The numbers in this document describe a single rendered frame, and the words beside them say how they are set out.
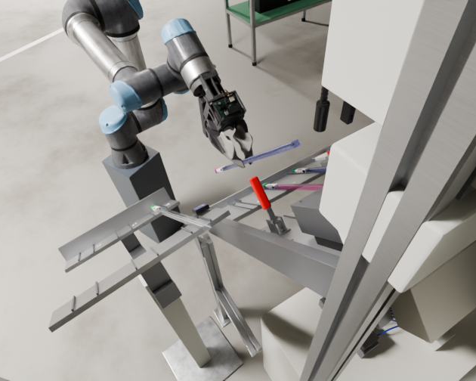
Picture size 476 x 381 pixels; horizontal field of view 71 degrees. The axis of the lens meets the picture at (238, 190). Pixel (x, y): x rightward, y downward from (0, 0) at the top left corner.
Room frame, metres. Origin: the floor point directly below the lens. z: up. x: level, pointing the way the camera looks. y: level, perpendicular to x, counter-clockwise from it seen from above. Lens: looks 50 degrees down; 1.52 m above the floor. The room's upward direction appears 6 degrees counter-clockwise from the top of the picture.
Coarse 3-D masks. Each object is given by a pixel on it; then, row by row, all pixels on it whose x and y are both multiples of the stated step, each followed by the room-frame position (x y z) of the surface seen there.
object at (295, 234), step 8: (288, 216) 0.37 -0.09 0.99; (288, 224) 0.34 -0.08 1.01; (296, 224) 0.33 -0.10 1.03; (288, 232) 0.31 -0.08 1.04; (296, 232) 0.30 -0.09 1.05; (296, 240) 0.27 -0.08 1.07; (304, 240) 0.26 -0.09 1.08; (312, 240) 0.25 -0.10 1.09; (320, 248) 0.22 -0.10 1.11; (328, 248) 0.22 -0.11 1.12
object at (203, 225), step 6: (156, 210) 0.58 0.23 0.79; (162, 210) 0.54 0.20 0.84; (168, 210) 0.52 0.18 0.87; (168, 216) 0.49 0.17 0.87; (174, 216) 0.45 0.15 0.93; (180, 216) 0.43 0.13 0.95; (186, 216) 0.41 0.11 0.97; (186, 222) 0.39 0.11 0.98; (192, 222) 0.36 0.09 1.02; (198, 222) 0.35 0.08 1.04; (204, 222) 0.33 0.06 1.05; (198, 228) 0.34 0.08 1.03; (204, 228) 0.32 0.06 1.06
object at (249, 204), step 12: (300, 168) 0.74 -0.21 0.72; (288, 180) 0.65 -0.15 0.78; (300, 180) 0.60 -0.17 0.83; (312, 180) 0.58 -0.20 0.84; (276, 192) 0.57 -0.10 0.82; (288, 192) 0.55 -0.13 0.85; (228, 204) 0.62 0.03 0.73; (240, 204) 0.58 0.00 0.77; (252, 204) 0.54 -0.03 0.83; (228, 216) 0.51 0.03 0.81; (240, 216) 0.49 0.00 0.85
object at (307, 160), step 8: (320, 152) 0.80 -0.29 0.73; (304, 160) 0.77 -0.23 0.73; (288, 168) 0.74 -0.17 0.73; (296, 168) 0.74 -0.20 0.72; (272, 176) 0.71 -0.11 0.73; (280, 176) 0.72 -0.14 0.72; (240, 192) 0.66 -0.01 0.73; (248, 192) 0.66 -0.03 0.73; (224, 200) 0.63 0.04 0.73; (232, 200) 0.64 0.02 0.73
